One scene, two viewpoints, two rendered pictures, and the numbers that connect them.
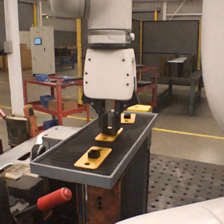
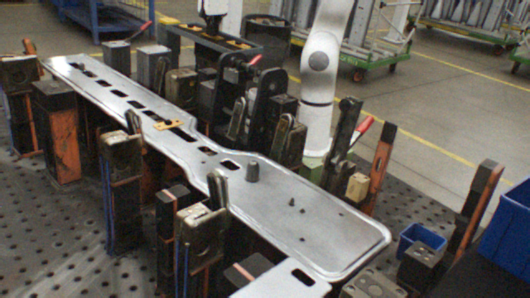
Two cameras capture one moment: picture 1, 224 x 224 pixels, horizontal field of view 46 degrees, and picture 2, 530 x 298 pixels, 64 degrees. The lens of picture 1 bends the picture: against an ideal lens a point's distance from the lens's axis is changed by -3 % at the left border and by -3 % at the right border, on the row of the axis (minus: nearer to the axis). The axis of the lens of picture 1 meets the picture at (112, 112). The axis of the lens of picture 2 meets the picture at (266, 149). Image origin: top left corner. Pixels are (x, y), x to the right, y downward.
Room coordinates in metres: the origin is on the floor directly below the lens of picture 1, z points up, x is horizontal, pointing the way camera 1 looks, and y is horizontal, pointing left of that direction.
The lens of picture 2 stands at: (-0.22, 1.28, 1.53)
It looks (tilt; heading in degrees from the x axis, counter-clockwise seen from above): 28 degrees down; 291
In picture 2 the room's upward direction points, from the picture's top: 7 degrees clockwise
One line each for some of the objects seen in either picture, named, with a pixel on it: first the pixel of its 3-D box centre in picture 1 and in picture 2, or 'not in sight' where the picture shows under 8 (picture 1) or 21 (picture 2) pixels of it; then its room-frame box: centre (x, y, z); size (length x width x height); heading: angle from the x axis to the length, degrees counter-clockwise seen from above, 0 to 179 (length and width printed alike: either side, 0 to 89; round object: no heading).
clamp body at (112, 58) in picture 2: not in sight; (118, 88); (0.93, 0.04, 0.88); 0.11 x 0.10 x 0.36; 71
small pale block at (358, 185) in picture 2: not in sight; (343, 242); (-0.13, 0.46, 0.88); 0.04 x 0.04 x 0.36; 71
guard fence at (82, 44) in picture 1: (116, 56); not in sight; (6.64, -0.11, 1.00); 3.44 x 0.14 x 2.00; 154
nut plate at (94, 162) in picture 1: (94, 154); (238, 43); (0.41, 0.03, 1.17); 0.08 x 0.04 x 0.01; 163
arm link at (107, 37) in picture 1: (110, 38); not in sight; (0.53, 0.00, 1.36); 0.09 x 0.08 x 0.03; 73
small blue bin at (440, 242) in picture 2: not in sight; (419, 248); (-0.32, 0.19, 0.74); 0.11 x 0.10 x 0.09; 161
